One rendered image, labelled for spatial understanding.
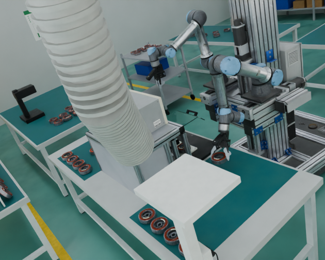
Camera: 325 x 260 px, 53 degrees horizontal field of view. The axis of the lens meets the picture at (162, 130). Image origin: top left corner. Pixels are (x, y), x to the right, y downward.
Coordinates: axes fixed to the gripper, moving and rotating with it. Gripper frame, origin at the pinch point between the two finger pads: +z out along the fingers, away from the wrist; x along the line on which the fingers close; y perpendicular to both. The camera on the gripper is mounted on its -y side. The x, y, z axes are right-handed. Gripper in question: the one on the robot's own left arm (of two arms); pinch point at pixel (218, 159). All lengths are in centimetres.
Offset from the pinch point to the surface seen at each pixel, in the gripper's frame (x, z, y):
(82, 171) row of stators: 106, 26, -36
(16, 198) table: 141, 51, -73
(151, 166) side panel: 26.8, 6.1, -39.7
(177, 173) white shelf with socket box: -18, -2, -72
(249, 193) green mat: -29.8, 15.4, -11.3
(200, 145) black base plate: 28.5, -4.0, 18.9
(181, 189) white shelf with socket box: -27, 2, -80
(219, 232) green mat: -28, 33, -42
